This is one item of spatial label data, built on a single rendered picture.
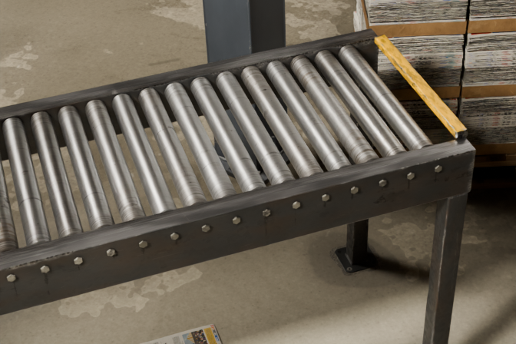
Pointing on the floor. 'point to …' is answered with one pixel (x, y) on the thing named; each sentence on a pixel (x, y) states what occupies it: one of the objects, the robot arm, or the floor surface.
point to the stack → (448, 41)
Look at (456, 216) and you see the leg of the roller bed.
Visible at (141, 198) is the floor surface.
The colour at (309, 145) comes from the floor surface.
